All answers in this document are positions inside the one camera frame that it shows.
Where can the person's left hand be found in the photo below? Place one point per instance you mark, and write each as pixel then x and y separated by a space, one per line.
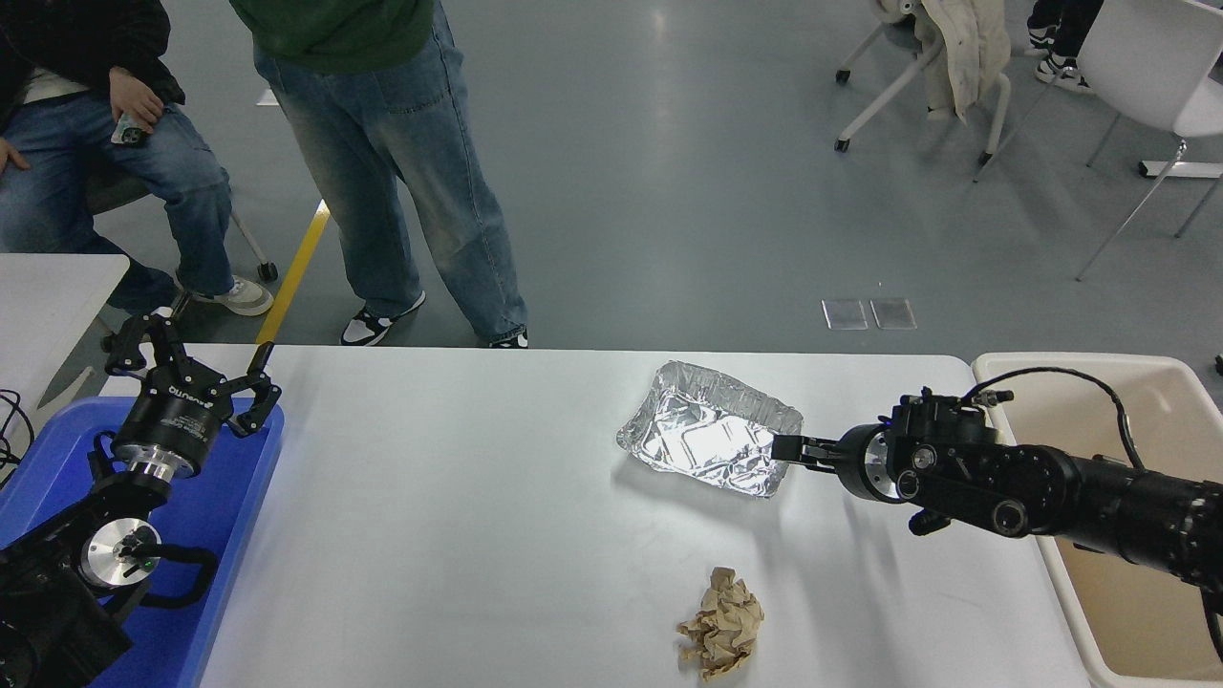
pixel 136 96

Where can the tan paper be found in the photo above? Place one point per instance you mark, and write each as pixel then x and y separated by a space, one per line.
pixel 726 621

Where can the blue plastic tray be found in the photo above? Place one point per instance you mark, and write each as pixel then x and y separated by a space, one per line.
pixel 220 497

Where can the silver foil tray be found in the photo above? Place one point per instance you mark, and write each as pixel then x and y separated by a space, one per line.
pixel 702 435

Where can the clear floor plate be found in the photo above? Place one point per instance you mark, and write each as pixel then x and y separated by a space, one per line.
pixel 846 314
pixel 894 314

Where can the large pale plastic bin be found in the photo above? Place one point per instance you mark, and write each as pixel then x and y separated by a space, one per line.
pixel 1175 420

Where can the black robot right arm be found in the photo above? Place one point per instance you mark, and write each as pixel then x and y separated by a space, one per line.
pixel 1051 483

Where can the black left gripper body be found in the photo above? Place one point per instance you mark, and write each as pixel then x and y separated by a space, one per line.
pixel 177 420

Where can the beige jacket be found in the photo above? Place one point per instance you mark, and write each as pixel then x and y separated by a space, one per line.
pixel 965 48

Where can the white smartphone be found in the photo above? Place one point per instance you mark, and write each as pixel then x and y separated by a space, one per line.
pixel 128 132

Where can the white table foot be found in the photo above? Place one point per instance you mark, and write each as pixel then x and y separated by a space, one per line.
pixel 1185 171

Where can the white frame chair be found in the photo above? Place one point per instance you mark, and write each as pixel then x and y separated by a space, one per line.
pixel 889 94

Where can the person's right hand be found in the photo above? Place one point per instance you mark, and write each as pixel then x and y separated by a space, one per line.
pixel 11 153

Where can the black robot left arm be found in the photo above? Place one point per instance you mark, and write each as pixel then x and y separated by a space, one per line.
pixel 48 621

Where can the small white table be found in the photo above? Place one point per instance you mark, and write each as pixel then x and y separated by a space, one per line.
pixel 48 306

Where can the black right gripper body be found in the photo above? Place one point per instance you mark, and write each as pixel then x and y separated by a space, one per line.
pixel 853 468

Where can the white shell chair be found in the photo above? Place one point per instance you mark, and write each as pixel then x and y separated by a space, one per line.
pixel 1147 57

